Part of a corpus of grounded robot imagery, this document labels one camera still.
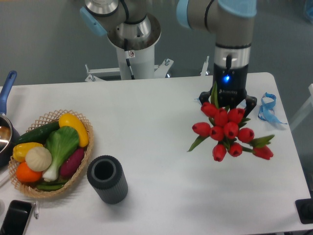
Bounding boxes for small metal clip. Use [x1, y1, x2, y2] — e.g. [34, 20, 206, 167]
[33, 200, 39, 219]

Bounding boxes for black device at edge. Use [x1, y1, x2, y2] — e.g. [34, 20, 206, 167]
[295, 198, 313, 224]

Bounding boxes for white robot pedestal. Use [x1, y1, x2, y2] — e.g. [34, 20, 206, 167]
[85, 45, 174, 82]

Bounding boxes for green bok choy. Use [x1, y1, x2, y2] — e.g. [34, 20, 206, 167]
[43, 126, 79, 182]

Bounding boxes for red tulip bouquet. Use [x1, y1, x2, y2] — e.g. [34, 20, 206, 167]
[188, 82, 274, 162]

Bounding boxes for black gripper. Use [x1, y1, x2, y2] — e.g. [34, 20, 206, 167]
[199, 63, 257, 117]

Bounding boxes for yellow bell pepper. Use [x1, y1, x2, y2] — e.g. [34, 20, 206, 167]
[12, 142, 43, 163]

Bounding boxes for black smartphone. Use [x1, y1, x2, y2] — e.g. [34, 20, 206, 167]
[0, 200, 33, 235]

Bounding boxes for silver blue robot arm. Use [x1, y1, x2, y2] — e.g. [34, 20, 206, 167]
[80, 0, 257, 116]

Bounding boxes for blue ribbon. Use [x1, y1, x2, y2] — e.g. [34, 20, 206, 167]
[258, 92, 287, 124]

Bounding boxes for purple sweet potato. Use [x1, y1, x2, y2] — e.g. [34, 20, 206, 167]
[60, 148, 84, 179]

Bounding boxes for green pea pods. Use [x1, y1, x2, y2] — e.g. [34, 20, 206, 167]
[35, 180, 67, 191]

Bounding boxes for green cucumber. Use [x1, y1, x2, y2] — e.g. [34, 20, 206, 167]
[16, 122, 60, 144]

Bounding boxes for blue handled saucepan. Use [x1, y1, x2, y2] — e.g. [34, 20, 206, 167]
[0, 70, 20, 167]

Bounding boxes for white garlic bulb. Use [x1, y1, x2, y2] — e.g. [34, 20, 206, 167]
[25, 146, 52, 172]

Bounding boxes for orange fruit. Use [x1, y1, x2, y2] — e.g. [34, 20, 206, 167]
[16, 162, 42, 183]

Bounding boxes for white frame at right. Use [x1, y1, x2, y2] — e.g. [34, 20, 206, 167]
[289, 84, 313, 131]

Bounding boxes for dark grey ribbed vase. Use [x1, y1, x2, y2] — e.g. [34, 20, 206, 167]
[87, 155, 128, 204]

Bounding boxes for woven wicker basket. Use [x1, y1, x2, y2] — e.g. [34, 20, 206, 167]
[8, 110, 94, 198]

